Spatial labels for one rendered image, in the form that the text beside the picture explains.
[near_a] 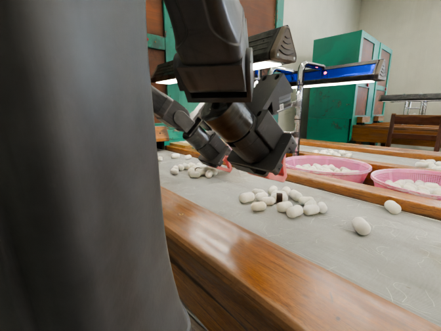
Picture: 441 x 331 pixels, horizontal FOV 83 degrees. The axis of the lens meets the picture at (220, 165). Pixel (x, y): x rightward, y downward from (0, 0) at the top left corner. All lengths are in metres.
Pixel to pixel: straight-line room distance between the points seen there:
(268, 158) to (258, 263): 0.15
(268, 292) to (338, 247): 0.18
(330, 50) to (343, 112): 0.75
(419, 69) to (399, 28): 0.80
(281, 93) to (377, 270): 0.27
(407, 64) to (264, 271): 5.49
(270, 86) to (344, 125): 2.99
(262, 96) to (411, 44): 5.39
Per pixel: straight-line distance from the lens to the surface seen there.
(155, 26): 1.34
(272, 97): 0.39
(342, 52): 3.46
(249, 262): 0.31
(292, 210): 0.48
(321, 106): 3.47
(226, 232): 0.37
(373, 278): 0.37
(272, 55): 0.58
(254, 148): 0.36
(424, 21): 5.78
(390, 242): 0.47
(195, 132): 0.67
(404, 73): 5.67
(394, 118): 3.03
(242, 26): 0.26
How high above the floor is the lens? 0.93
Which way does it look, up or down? 12 degrees down
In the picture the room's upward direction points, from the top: straight up
